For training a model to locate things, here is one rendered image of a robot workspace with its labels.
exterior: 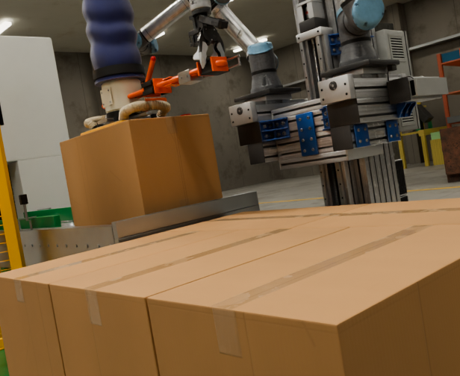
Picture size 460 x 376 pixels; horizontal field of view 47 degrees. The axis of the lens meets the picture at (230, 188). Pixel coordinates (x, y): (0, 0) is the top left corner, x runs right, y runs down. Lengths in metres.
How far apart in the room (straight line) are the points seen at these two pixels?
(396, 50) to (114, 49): 1.27
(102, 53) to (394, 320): 1.86
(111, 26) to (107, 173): 0.62
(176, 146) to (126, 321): 1.23
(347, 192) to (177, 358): 1.56
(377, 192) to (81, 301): 1.58
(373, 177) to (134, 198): 1.04
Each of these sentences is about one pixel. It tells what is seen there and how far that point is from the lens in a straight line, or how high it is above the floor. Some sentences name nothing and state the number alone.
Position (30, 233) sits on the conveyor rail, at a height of 0.58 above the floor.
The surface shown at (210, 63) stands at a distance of 1.89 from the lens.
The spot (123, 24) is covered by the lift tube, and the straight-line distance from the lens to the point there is 2.38.
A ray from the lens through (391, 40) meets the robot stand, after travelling 2.62.
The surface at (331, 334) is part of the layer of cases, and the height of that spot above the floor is 0.53.
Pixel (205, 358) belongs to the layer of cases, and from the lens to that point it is 0.83.
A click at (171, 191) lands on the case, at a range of 2.09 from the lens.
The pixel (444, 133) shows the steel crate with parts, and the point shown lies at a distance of 7.78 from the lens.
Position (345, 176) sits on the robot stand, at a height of 0.61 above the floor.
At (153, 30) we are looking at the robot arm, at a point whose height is 1.42.
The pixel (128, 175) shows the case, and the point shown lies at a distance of 2.07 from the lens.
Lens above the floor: 0.74
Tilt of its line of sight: 3 degrees down
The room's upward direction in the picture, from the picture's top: 9 degrees counter-clockwise
